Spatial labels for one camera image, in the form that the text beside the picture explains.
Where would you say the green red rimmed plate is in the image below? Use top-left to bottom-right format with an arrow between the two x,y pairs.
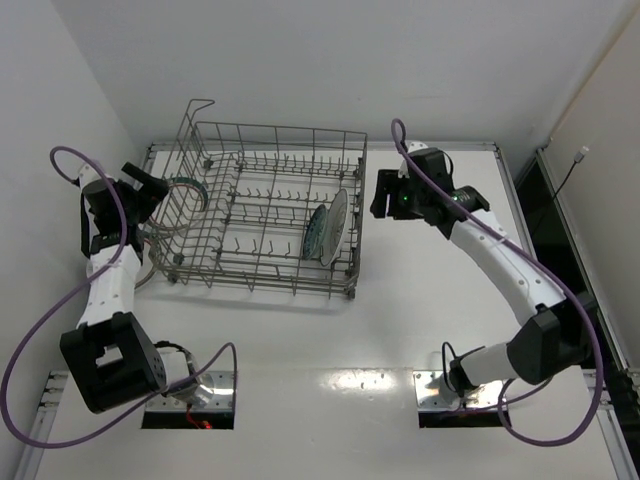
135,231 -> 159,289
162,176 -> 209,213

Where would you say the white plate with grey pattern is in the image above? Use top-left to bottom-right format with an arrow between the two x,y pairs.
320,188 -> 351,266

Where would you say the teal blue patterned plate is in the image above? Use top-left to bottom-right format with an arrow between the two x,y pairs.
301,204 -> 328,260

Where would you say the grey wire dish rack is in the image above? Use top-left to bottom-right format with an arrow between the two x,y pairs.
148,99 -> 368,298

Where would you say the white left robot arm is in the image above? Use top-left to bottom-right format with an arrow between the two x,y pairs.
60,163 -> 206,413

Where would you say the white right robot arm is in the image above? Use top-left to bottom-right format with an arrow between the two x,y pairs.
370,142 -> 592,397

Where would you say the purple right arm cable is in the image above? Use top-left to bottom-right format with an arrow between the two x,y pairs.
390,118 -> 605,446

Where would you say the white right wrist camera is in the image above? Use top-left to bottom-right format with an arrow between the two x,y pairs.
407,141 -> 429,156

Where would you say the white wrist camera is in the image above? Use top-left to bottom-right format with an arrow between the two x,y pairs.
407,141 -> 429,156
77,164 -> 101,190

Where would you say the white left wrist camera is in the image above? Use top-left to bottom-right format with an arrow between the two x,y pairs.
77,164 -> 101,190

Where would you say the black usb cable on wall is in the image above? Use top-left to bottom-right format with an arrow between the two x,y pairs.
529,145 -> 590,236

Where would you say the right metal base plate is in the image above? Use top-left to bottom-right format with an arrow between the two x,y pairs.
413,370 -> 504,413

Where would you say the metal base plate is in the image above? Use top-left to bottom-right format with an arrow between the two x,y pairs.
413,370 -> 504,413
145,371 -> 235,413

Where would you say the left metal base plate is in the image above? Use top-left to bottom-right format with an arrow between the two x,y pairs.
145,371 -> 235,413

